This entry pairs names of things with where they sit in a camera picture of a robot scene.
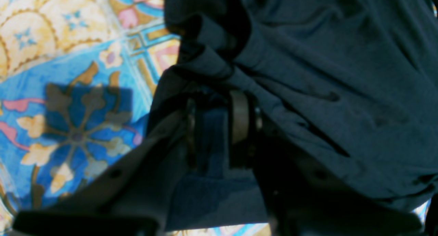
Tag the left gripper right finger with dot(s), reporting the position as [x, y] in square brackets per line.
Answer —
[302, 197]

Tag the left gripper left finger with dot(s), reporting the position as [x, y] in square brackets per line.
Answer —
[132, 197]

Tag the black t-shirt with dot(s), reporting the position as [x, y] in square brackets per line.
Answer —
[351, 82]

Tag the patterned tablecloth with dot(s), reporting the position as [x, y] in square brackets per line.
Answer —
[88, 125]

